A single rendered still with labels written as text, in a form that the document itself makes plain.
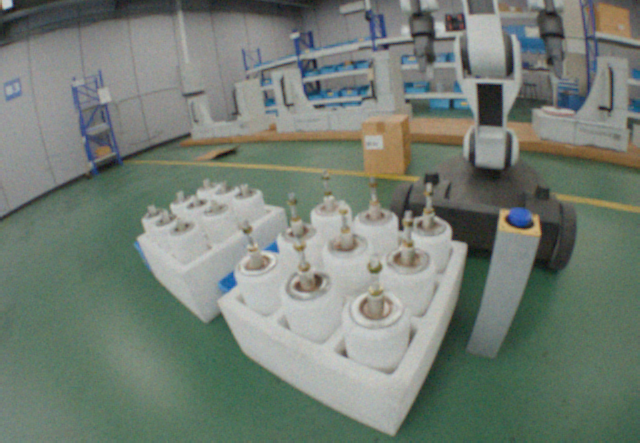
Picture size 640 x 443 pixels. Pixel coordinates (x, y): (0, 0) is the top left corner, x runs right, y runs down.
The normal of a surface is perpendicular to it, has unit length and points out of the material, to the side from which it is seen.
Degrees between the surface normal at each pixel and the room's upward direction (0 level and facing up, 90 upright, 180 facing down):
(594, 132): 90
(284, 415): 0
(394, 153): 90
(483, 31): 66
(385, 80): 90
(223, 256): 90
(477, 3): 80
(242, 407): 0
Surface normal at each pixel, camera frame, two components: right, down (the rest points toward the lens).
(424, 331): -0.14, -0.90
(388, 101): -0.58, 0.40
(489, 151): -0.51, 0.64
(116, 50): 0.81, 0.13
